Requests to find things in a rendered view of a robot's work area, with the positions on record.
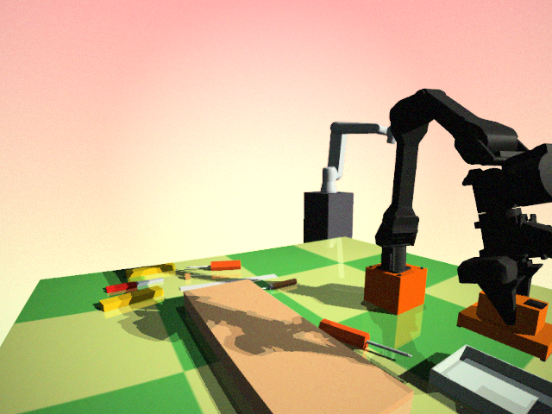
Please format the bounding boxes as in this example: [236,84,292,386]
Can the orange-handled awl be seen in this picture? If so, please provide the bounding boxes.
[318,318,412,358]
[193,260,241,271]

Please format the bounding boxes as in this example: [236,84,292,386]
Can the yellow long bar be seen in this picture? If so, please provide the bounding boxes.
[125,262,175,279]
[99,285,163,312]

